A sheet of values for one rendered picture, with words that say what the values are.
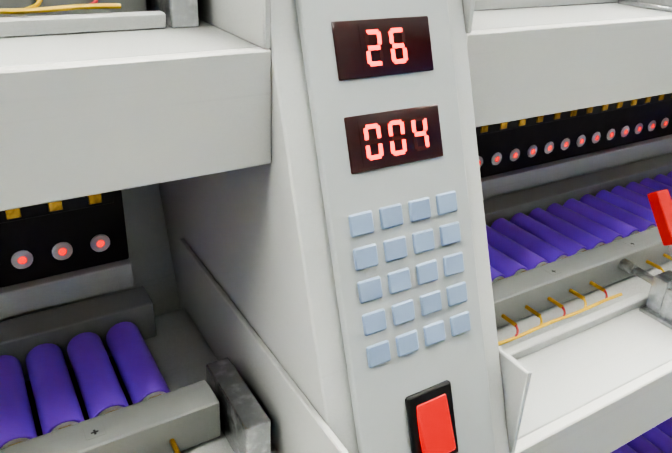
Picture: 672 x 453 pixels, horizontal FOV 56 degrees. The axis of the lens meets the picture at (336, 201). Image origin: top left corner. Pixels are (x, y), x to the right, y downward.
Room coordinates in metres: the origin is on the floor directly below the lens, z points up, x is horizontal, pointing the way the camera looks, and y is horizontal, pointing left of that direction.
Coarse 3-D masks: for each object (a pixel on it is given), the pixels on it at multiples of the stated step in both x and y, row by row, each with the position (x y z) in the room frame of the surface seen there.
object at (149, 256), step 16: (640, 160) 0.65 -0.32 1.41; (576, 176) 0.60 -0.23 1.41; (128, 192) 0.40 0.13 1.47; (144, 192) 0.41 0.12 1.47; (512, 192) 0.56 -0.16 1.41; (128, 208) 0.40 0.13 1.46; (144, 208) 0.41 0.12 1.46; (160, 208) 0.41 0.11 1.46; (128, 224) 0.40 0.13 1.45; (144, 224) 0.40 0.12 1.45; (160, 224) 0.41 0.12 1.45; (128, 240) 0.40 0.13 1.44; (144, 240) 0.40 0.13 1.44; (160, 240) 0.41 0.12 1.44; (144, 256) 0.40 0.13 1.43; (160, 256) 0.41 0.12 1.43; (144, 272) 0.40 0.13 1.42; (160, 272) 0.41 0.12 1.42; (128, 288) 0.40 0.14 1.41; (160, 288) 0.41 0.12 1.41; (176, 288) 0.41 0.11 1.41; (64, 304) 0.38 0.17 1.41; (160, 304) 0.40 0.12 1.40; (176, 304) 0.41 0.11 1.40; (0, 320) 0.36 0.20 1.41
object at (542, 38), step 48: (480, 0) 0.35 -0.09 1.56; (528, 0) 0.37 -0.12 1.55; (576, 0) 0.39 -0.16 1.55; (624, 0) 0.40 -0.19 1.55; (480, 48) 0.29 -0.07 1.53; (528, 48) 0.30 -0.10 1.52; (576, 48) 0.32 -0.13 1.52; (624, 48) 0.34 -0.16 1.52; (480, 96) 0.30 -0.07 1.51; (528, 96) 0.31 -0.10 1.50; (576, 96) 0.33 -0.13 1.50; (624, 96) 0.35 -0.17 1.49
